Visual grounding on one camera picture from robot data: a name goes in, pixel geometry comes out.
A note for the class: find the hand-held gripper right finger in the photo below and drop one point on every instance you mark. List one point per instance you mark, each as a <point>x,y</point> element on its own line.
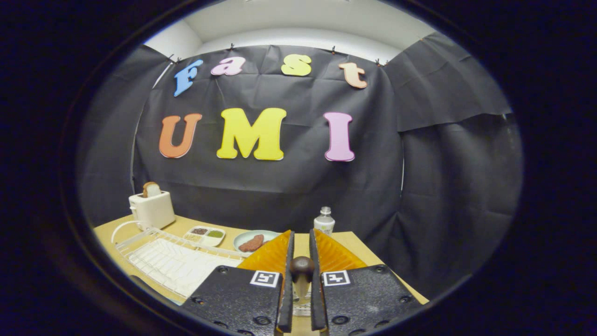
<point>364,298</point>

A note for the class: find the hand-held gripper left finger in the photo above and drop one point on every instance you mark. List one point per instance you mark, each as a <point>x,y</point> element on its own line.
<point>238,298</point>

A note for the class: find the small plate with food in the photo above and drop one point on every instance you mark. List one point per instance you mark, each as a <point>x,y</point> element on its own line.
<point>247,237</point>

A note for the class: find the white divided condiment dish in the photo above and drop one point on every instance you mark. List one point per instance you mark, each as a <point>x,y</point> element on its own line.
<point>205,235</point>

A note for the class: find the green drink bottle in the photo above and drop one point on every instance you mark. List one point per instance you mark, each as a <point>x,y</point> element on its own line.
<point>324,223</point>

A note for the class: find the white toaster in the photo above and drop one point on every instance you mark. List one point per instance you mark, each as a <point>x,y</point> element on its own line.
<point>153,210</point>

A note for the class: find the black backdrop cloth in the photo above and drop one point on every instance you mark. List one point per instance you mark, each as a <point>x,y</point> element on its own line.
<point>289,186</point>

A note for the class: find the bread slice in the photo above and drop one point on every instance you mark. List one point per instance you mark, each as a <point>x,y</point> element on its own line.
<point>151,189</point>

